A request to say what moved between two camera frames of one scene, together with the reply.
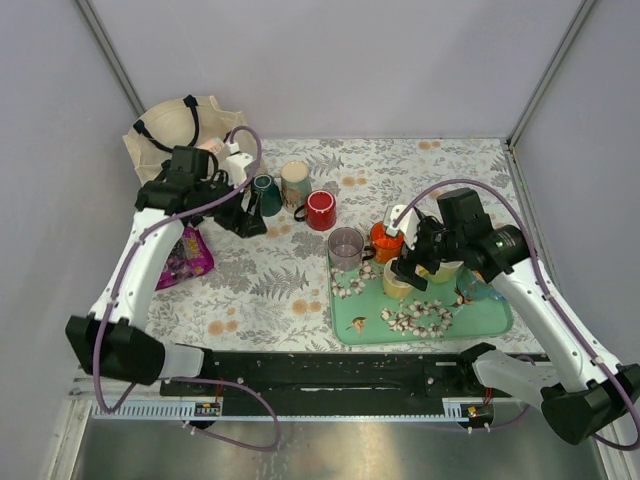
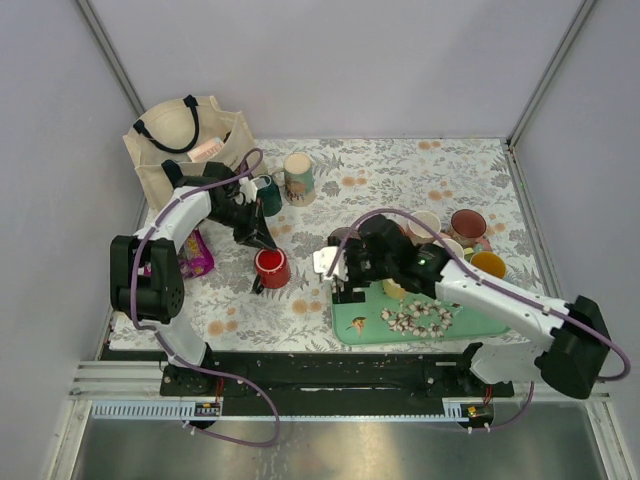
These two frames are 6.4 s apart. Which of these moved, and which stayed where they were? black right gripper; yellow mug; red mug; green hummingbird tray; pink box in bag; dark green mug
Moved: red mug; black right gripper
Stayed: pink box in bag; green hummingbird tray; dark green mug; yellow mug
